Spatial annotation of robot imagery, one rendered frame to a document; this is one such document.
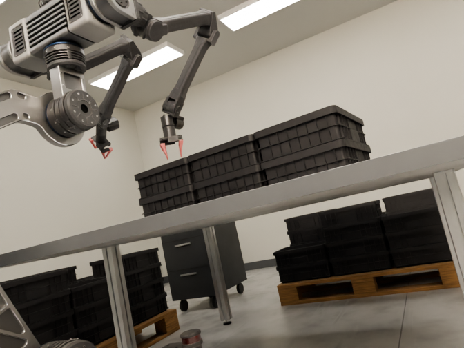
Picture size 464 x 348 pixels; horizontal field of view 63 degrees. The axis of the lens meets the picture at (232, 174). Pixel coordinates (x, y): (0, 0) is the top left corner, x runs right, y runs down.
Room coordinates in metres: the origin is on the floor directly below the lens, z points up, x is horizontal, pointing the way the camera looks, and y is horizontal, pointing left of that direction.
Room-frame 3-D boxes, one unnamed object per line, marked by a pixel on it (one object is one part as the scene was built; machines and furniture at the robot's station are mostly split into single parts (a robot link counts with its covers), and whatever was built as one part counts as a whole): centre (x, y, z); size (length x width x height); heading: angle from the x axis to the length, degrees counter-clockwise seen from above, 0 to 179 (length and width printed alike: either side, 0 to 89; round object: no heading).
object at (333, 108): (1.39, -0.33, 0.92); 0.40 x 0.30 x 0.02; 149
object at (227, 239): (3.54, 0.41, 0.45); 0.62 x 0.45 x 0.90; 154
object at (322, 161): (1.39, -0.33, 0.76); 0.40 x 0.30 x 0.12; 149
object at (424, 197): (2.95, -1.31, 0.37); 0.40 x 0.30 x 0.45; 64
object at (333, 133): (1.39, -0.33, 0.87); 0.40 x 0.30 x 0.11; 149
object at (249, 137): (1.54, -0.07, 0.92); 0.40 x 0.30 x 0.02; 149
